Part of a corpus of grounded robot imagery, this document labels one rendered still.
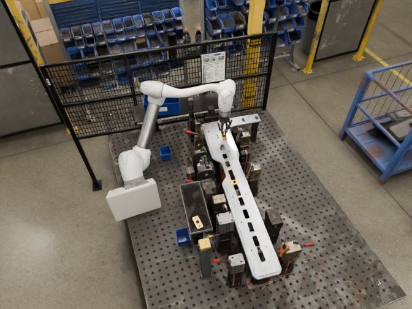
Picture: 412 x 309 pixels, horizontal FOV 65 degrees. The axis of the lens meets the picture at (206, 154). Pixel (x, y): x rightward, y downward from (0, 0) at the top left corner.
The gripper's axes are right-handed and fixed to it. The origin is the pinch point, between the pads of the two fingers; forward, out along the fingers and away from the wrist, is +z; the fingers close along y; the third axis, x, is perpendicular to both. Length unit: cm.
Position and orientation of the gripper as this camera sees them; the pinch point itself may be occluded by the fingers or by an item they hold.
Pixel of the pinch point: (224, 132)
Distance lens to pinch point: 265.8
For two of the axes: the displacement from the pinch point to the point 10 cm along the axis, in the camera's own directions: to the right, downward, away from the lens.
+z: 0.2, 6.6, 7.5
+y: -9.7, 1.9, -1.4
